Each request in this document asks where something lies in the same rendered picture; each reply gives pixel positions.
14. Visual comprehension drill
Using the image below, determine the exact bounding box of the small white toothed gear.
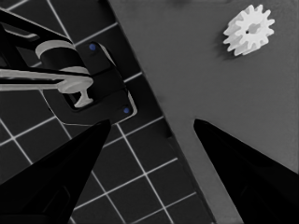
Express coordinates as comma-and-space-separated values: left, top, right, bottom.
222, 4, 277, 57

